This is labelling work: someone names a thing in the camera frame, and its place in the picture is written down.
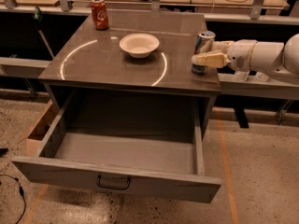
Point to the black drawer handle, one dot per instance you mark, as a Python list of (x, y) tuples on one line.
[(113, 183)]

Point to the left clear sanitizer bottle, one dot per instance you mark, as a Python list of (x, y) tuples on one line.
[(241, 76)]

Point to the open grey top drawer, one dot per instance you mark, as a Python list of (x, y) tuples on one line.
[(153, 139)]

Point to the red coca-cola can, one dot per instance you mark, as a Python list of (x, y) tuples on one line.
[(99, 14)]

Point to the right clear sanitizer bottle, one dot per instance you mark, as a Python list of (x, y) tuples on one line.
[(262, 76)]

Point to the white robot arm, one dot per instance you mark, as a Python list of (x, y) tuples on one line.
[(276, 60)]

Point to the clear sanitizer bottle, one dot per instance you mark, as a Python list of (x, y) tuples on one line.
[(262, 76), (241, 76)]

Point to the white bowl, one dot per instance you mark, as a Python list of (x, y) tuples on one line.
[(139, 45)]

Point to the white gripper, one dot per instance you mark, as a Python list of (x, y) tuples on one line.
[(239, 56)]

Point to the grey drawer cabinet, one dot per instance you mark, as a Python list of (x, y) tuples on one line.
[(94, 59)]

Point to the blue silver redbull can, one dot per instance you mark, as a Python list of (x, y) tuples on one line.
[(204, 43)]

